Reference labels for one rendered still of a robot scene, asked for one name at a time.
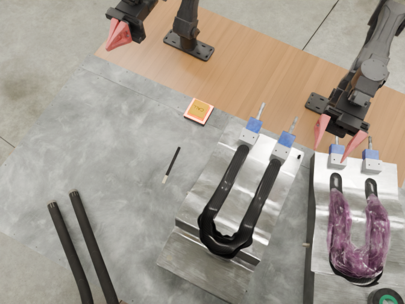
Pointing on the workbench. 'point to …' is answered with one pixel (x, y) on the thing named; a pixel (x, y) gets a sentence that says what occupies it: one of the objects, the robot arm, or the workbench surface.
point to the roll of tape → (387, 294)
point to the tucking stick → (171, 165)
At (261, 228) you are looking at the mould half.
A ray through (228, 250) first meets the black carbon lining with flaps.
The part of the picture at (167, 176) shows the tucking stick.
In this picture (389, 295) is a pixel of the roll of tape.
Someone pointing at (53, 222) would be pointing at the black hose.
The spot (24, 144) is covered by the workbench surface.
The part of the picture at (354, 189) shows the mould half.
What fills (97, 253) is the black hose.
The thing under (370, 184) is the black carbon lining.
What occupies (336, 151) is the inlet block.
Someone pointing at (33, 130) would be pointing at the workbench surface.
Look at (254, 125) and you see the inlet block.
